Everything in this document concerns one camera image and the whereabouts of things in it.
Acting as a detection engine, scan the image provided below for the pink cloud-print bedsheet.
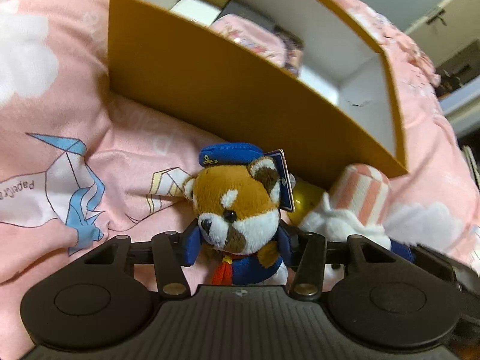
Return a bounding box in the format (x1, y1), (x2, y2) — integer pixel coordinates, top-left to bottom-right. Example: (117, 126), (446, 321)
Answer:
(1, 0), (479, 359)

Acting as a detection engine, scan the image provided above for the white rectangular box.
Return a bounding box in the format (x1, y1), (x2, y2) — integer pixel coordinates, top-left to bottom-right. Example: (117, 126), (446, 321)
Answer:
(170, 0), (221, 27)

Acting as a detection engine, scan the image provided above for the red panda sailor plush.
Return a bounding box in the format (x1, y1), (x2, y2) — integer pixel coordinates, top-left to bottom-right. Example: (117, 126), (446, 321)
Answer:
(182, 142), (295, 286)

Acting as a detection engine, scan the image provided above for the orange cardboard storage box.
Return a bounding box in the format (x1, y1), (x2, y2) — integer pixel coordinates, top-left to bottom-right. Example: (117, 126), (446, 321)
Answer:
(107, 0), (407, 187)

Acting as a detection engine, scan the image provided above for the dark photo card box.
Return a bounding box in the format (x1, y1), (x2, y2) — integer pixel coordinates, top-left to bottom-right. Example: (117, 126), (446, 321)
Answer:
(273, 24), (304, 77)

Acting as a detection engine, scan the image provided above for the pink pouch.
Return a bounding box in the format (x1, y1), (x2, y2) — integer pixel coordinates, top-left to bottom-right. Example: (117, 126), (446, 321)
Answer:
(209, 14), (287, 68)

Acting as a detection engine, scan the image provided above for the white pink striped plush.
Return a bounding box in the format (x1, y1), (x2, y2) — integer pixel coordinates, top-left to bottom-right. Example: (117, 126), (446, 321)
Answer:
(298, 164), (391, 249)

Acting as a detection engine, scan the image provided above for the cream bedroom door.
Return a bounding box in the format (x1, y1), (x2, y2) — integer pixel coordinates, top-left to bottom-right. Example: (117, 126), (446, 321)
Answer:
(406, 0), (480, 66)

